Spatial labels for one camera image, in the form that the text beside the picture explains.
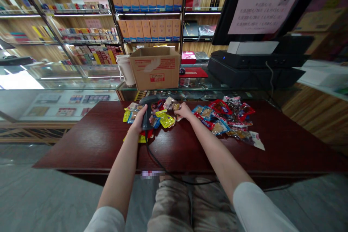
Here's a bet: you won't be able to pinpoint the person's right hand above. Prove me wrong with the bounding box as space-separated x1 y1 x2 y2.
174 102 195 121

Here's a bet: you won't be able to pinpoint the person's left hand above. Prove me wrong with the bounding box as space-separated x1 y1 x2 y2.
129 104 149 135

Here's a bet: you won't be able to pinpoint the clear brown snack packet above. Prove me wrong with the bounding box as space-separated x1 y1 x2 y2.
163 96 182 112

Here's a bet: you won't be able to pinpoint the black barcode scanner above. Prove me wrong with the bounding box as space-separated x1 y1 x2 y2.
139 96 158 132

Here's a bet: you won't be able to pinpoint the pile of yellow snack packets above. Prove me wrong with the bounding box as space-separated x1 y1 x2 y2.
122 98 177 143

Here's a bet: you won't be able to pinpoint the red mouse pad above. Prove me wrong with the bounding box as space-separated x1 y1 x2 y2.
179 66 209 78

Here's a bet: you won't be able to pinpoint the open cardboard box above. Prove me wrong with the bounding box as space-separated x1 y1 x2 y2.
129 47 182 91

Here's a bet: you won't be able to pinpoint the pile of red blue packets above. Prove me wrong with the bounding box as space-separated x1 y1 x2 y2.
191 96 266 151

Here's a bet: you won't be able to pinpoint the white tumbler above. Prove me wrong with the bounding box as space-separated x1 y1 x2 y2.
116 54 137 87

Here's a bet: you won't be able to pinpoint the black cash register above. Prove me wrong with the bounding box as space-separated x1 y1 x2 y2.
207 0 315 90

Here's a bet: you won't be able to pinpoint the person's legs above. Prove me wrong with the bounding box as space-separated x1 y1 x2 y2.
148 176 240 232

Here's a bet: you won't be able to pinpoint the glass display counter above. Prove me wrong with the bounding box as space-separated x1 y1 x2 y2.
0 63 275 129

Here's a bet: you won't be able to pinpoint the wooden goods shelf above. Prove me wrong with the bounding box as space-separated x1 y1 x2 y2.
0 0 268 67

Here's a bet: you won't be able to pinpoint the pink paper notice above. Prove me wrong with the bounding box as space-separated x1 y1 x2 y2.
227 0 306 35

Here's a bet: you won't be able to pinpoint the wooden side counter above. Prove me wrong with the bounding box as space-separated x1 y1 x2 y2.
281 60 348 147

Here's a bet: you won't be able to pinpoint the stack of brown cartons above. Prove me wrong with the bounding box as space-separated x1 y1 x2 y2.
293 5 348 62

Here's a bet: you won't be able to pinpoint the black scanner cable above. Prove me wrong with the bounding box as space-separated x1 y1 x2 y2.
145 129 218 185

